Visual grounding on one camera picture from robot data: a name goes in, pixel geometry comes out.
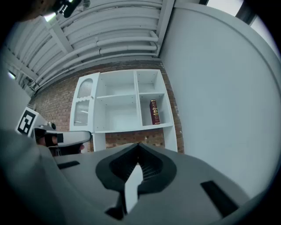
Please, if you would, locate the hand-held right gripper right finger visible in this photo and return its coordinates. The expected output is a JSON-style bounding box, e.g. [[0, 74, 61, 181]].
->
[[137, 142, 251, 219]]

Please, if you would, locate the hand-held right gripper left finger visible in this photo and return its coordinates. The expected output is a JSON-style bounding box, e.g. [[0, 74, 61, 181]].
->
[[54, 142, 139, 221]]

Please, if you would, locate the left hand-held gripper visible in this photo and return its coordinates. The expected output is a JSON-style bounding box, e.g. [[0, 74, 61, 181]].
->
[[16, 106, 91, 147]]

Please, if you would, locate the dark red hardcover book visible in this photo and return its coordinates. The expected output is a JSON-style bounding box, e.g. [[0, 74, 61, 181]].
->
[[149, 99, 161, 125]]

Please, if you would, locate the white shelf unit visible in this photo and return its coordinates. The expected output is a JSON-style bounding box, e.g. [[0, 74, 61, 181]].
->
[[69, 69, 178, 214]]

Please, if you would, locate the white arched glass cabinet door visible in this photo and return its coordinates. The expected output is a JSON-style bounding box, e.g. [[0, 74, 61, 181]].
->
[[70, 73, 101, 132]]

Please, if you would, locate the person's short-sleeved shirt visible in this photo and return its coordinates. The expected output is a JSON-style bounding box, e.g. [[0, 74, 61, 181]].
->
[[0, 59, 73, 225]]

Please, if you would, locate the bundle of white ceiling pipes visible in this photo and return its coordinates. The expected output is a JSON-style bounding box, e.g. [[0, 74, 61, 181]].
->
[[4, 0, 164, 88]]

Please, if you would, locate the person's head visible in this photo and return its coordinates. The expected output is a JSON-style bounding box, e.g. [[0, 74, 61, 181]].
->
[[19, 0, 55, 22]]

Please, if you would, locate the black head camera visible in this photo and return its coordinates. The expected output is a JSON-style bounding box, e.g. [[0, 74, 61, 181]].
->
[[51, 0, 82, 18]]

